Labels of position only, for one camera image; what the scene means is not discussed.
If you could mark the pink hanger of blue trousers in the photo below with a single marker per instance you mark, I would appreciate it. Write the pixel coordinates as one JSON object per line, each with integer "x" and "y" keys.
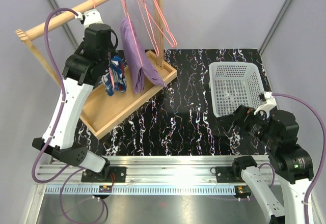
{"x": 109, "y": 63}

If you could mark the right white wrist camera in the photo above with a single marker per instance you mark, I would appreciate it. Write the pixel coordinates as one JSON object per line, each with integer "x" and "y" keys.
{"x": 268, "y": 102}

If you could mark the blue patterned trousers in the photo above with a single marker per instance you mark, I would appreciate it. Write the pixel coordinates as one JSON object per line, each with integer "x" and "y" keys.
{"x": 114, "y": 78}

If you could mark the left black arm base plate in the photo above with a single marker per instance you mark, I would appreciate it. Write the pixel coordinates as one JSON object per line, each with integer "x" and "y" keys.
{"x": 117, "y": 174}

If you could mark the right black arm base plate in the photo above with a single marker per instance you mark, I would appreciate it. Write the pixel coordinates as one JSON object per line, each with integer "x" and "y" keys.
{"x": 225, "y": 174}

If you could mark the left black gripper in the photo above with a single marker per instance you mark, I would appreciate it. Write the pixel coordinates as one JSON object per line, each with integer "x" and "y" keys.
{"x": 111, "y": 48}

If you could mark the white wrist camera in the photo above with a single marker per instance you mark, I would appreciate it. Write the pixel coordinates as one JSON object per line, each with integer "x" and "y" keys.
{"x": 89, "y": 17}
{"x": 268, "y": 102}

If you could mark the empty pink hanger front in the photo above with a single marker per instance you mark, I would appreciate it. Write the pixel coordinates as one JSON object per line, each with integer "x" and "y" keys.
{"x": 168, "y": 35}

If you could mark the aluminium mounting rail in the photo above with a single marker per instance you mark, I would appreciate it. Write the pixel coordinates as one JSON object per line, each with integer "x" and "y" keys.
{"x": 165, "y": 170}

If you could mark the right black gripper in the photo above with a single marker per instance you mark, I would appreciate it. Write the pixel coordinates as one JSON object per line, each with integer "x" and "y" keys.
{"x": 243, "y": 116}

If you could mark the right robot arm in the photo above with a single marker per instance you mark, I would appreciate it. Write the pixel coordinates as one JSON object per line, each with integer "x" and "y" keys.
{"x": 290, "y": 162}

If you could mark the white plastic basket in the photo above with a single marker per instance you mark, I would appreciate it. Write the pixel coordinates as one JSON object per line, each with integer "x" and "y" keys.
{"x": 233, "y": 84}

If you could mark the empty pink hanger back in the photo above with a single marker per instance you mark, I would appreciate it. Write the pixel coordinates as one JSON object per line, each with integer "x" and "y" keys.
{"x": 154, "y": 20}

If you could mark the purple trousers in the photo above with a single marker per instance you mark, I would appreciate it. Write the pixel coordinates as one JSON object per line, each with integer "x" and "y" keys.
{"x": 147, "y": 71}

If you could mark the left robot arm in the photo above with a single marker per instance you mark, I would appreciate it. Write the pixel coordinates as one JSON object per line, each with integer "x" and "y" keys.
{"x": 80, "y": 74}

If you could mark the black marble pattern mat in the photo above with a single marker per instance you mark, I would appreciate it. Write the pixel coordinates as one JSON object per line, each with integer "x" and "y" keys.
{"x": 179, "y": 120}

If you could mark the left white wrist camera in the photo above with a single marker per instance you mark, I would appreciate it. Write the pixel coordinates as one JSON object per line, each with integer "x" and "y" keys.
{"x": 89, "y": 17}

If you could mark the empty pink hanger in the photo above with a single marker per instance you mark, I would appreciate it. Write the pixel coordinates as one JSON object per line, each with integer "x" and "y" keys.
{"x": 154, "y": 20}
{"x": 168, "y": 35}

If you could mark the pink hanger of purple trousers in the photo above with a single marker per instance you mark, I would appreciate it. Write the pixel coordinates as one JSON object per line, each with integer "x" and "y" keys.
{"x": 131, "y": 48}

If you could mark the white slotted cable duct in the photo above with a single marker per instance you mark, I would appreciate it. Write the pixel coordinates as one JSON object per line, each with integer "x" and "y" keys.
{"x": 141, "y": 190}

